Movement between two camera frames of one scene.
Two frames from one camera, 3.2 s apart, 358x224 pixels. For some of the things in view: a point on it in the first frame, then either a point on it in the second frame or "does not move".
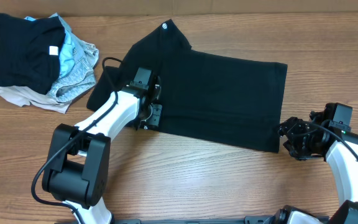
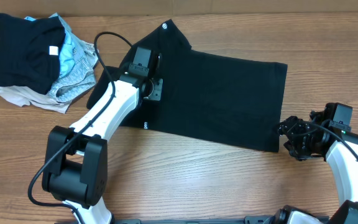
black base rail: x=248 y=219 does not move
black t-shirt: x=206 y=95 does not move
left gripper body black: x=154 y=116 → x=155 y=88
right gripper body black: x=295 y=137 does not move
